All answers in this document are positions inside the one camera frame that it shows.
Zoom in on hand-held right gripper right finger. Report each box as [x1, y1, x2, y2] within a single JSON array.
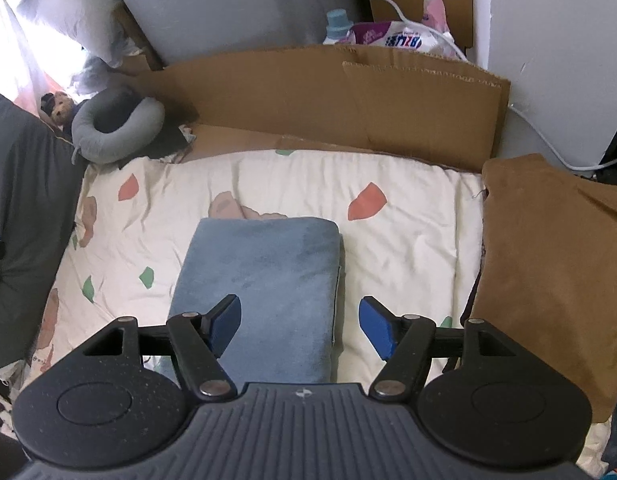
[[358, 296, 519, 402]]

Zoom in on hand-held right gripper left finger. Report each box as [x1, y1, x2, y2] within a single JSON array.
[[81, 294, 242, 402]]

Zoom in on blue denim jeans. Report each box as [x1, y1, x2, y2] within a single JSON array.
[[146, 216, 345, 386]]

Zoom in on cream bear print bedsheet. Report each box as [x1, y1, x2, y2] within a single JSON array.
[[26, 149, 614, 476]]

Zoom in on brown cloth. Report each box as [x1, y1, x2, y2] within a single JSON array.
[[461, 154, 617, 423]]

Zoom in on grey neck pillow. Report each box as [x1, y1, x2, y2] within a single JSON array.
[[71, 87, 166, 165]]

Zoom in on brown cardboard sheet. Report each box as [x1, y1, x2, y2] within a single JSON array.
[[116, 44, 511, 173]]

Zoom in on dark grey pillow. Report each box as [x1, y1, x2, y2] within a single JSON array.
[[0, 92, 89, 376]]

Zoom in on black white patterned cloth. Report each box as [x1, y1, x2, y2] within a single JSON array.
[[0, 365, 26, 441]]

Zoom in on brown teddy bear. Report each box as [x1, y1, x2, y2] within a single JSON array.
[[40, 91, 82, 131]]

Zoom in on pale grey crumpled bundle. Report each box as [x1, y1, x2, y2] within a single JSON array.
[[71, 56, 122, 96]]

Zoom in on purple and white packet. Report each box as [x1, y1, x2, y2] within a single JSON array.
[[345, 20, 461, 58]]

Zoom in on pink cushion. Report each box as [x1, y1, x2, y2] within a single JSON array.
[[11, 67, 54, 116]]

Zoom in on light blue detergent bottle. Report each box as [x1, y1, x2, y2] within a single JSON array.
[[322, 8, 355, 46]]

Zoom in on grey padded panel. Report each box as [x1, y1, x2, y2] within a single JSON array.
[[99, 0, 369, 68]]

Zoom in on white pillow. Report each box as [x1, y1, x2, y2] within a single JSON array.
[[13, 0, 132, 68]]

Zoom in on white cable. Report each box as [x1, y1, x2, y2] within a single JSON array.
[[355, 0, 617, 171]]

